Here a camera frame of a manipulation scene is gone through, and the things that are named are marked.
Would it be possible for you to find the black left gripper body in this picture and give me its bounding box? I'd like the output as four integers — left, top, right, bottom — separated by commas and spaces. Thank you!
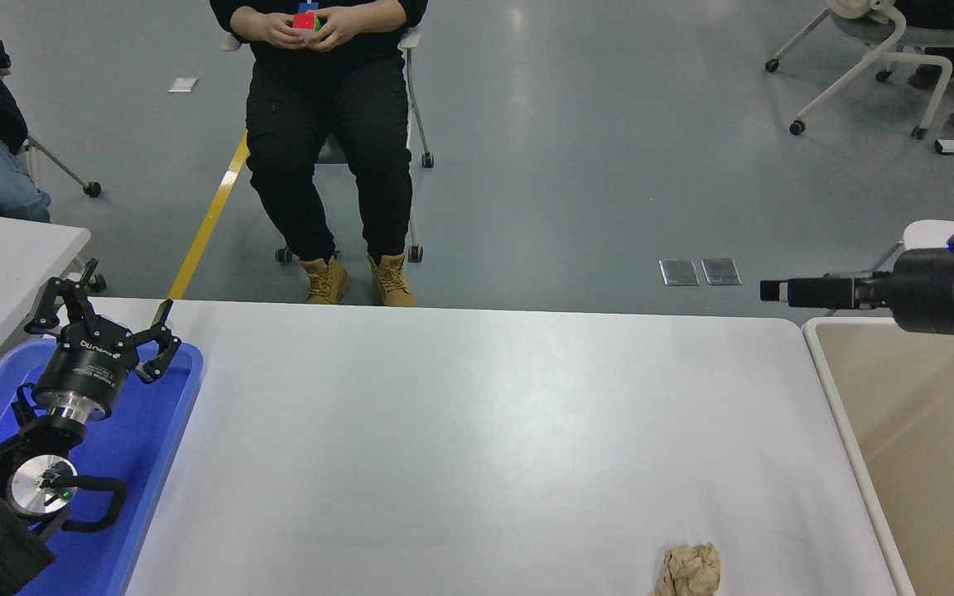
34, 323, 141, 416

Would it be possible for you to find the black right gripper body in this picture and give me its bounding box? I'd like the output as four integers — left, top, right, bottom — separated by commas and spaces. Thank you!
886, 247, 954, 335

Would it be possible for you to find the tan paper ball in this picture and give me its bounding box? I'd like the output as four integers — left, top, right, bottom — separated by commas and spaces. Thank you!
653, 542, 722, 596

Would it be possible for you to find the person's right hand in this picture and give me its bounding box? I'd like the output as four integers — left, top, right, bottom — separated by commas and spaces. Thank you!
240, 7, 313, 49

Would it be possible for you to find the person's left hand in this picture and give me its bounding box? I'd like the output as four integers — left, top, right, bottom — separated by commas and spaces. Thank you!
306, 6, 367, 53

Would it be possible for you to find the blue plastic tray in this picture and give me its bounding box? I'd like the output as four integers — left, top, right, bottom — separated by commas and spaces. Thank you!
0, 339, 203, 596

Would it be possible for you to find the white chair with castors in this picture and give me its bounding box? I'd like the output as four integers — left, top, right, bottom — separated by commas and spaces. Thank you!
22, 135, 107, 295

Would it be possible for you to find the large pale plastic bin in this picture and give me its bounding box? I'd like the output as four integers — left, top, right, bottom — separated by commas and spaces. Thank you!
802, 316, 954, 596

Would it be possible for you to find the white chair grey seat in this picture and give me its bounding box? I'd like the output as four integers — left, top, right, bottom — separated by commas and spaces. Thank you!
764, 0, 954, 140

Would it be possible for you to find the white rolling chair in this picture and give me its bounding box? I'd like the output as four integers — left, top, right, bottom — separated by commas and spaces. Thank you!
220, 25, 436, 266

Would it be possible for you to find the person with tan boots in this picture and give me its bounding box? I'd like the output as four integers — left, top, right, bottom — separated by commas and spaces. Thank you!
210, 0, 430, 309

